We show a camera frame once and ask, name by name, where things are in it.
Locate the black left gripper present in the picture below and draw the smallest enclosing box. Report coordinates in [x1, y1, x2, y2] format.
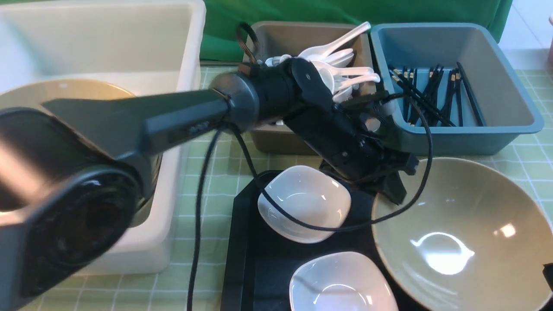
[285, 100, 419, 205]

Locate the white square dish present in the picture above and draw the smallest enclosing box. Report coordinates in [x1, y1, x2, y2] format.
[257, 165, 351, 244]
[289, 251, 399, 311]

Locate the tan noodle bowl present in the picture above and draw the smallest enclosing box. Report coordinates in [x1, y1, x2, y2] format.
[372, 158, 552, 311]

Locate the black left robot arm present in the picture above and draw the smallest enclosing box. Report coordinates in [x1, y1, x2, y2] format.
[1, 58, 418, 311]

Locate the bundle of black chopsticks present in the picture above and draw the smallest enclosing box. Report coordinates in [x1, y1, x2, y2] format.
[388, 62, 486, 127]

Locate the pile of white spoons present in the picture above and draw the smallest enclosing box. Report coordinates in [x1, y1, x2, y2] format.
[264, 48, 381, 104]

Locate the blue plastic bin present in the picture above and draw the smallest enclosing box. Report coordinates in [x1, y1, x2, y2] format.
[371, 23, 543, 157]

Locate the white topmost long spoon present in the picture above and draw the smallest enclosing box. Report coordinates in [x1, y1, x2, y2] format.
[297, 21, 371, 60]

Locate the black serving tray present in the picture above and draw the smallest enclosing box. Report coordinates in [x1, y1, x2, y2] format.
[220, 170, 553, 311]

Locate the green checkered tablecloth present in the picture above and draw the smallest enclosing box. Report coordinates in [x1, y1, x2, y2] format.
[24, 70, 553, 311]

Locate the brown plastic bin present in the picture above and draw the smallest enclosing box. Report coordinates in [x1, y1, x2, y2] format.
[250, 21, 373, 156]

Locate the green backdrop cloth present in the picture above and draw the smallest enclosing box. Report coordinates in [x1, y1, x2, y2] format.
[200, 0, 513, 62]

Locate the large white plastic tub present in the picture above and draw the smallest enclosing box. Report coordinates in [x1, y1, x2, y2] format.
[0, 0, 206, 276]

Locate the stack of tan bowls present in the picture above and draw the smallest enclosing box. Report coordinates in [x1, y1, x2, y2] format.
[0, 79, 162, 228]

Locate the black camera cable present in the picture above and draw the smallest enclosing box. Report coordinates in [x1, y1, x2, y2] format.
[187, 22, 434, 311]

